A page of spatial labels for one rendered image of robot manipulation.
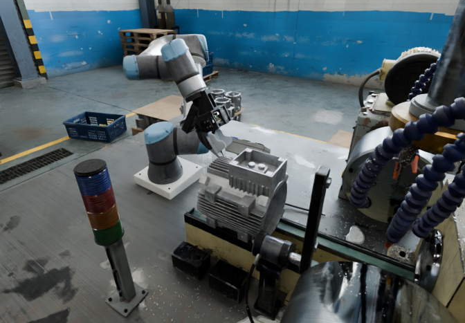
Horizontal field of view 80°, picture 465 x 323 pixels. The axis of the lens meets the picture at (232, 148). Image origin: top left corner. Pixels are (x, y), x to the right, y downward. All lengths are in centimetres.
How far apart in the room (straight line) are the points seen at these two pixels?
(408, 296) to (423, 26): 572
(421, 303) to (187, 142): 85
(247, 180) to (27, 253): 76
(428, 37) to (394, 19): 65
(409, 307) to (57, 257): 93
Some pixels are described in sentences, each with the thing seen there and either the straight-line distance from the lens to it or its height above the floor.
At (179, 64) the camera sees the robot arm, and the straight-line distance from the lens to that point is 79.
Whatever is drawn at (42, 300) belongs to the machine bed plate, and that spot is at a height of 80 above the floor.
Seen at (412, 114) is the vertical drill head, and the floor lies 133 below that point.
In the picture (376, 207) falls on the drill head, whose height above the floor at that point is 97.
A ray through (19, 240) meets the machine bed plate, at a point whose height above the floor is 80.
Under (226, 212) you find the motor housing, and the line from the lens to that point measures 73.
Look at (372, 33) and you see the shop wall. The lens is 611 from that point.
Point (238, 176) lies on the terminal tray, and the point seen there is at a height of 112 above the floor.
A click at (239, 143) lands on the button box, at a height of 107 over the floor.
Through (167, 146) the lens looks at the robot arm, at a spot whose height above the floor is 101.
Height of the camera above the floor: 150
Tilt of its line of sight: 28 degrees down
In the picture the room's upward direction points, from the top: straight up
